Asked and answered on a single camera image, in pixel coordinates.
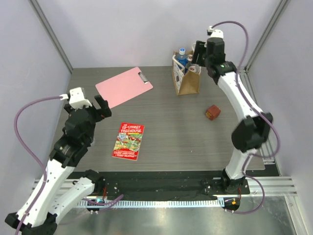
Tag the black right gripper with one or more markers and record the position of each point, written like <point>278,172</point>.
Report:
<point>200,53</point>

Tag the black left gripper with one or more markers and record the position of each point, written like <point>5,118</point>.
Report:
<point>98,110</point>

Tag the Pocari Sweat plastic bottle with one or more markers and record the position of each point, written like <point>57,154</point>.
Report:
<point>181,57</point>

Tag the burlap canvas tote bag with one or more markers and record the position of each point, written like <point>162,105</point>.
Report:
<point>185,83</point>

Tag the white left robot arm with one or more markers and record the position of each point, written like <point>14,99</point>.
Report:
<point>42,212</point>

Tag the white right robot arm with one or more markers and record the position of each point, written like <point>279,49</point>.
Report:
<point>253,127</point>

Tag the pink clipboard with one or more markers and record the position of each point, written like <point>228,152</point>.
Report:
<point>123,87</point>

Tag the red comic paperback book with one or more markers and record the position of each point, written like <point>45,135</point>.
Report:
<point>128,141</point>

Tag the red cube power adapter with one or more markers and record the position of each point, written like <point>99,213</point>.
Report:
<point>212,112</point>

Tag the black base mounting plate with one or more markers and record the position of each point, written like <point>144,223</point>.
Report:
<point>168,185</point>

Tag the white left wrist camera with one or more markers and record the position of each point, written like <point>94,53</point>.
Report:
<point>76,98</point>

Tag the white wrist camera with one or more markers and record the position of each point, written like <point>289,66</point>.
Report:
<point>215,33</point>
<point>76,98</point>

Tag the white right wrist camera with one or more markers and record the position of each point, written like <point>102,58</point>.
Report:
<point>215,33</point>

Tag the white slotted cable duct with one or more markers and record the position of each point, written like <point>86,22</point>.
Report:
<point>168,204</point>

